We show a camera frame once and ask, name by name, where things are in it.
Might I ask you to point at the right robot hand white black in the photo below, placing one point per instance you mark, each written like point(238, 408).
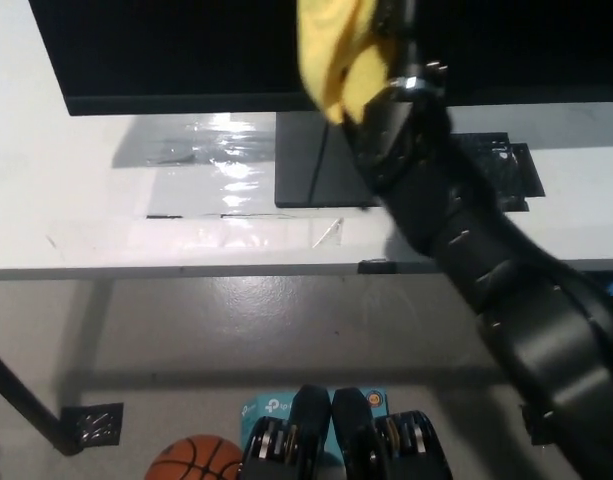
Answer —
point(403, 30)

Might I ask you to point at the yellow microfiber cloth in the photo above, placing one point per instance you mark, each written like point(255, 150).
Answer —
point(331, 50)

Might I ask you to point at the black HP monitor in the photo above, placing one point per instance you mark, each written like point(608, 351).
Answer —
point(186, 50)

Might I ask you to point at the clear plastic film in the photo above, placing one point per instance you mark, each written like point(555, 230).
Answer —
point(231, 165)

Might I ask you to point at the small black tape strip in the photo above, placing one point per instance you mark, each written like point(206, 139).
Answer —
point(373, 267)

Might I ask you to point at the teal tp-link box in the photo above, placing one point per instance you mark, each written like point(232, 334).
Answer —
point(268, 405)

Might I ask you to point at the black floor tape patch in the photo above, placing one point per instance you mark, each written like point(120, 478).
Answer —
point(533, 430)
point(93, 424)

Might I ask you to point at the orange basketball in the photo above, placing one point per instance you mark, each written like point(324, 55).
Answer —
point(196, 460)

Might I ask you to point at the black table leg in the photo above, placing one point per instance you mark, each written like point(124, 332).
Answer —
point(21, 395)

